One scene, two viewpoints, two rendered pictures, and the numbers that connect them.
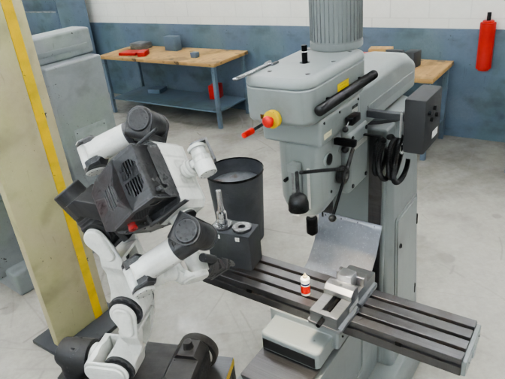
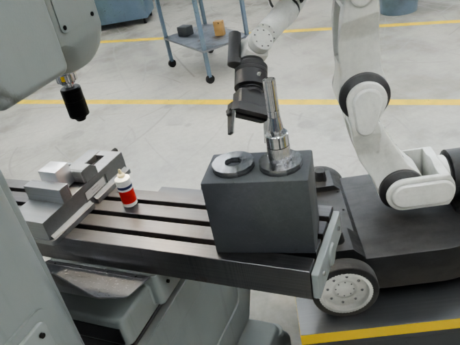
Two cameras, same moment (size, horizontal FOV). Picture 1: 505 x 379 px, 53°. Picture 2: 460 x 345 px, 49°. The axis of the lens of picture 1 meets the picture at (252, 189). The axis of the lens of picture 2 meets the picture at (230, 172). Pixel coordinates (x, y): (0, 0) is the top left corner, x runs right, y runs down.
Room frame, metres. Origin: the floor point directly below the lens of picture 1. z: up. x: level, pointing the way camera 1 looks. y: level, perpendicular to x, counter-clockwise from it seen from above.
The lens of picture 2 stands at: (2.91, -0.09, 1.62)
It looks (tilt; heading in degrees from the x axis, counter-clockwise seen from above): 31 degrees down; 171
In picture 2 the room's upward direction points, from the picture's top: 12 degrees counter-clockwise
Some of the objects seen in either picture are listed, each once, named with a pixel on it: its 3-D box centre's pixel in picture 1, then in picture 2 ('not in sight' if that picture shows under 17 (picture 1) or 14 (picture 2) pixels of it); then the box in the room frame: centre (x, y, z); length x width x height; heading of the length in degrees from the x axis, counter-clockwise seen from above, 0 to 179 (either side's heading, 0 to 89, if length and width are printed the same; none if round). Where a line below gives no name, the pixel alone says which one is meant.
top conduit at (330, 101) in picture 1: (348, 91); not in sight; (1.70, -0.36, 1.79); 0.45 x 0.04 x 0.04; 143
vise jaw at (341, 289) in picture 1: (340, 289); (72, 170); (1.63, -0.31, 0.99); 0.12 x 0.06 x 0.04; 51
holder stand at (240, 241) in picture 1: (234, 243); (263, 200); (2.04, 0.11, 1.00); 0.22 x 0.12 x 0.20; 63
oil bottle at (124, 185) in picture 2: (305, 283); (124, 186); (1.74, -0.18, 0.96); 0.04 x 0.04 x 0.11
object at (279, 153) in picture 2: (222, 218); (278, 148); (2.06, 0.16, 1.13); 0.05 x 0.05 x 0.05
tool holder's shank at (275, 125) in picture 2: (219, 201); (272, 106); (2.06, 0.16, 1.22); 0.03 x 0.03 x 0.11
